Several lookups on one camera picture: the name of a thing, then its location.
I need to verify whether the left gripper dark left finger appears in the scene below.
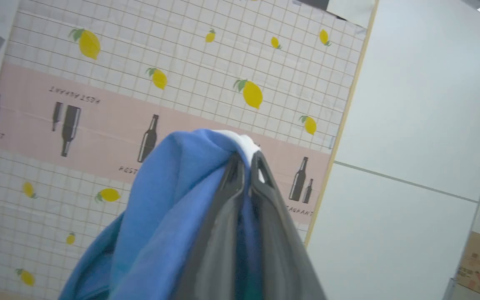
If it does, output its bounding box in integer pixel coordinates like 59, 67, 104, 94
173, 153, 246, 300

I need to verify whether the blue and white shirt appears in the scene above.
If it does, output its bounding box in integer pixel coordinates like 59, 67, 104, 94
59, 128, 265, 300

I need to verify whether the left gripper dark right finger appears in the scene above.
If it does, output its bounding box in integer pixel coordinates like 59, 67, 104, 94
250, 150, 329, 300

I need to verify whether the wooden framed wire fence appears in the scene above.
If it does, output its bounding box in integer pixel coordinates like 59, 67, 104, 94
0, 0, 379, 300

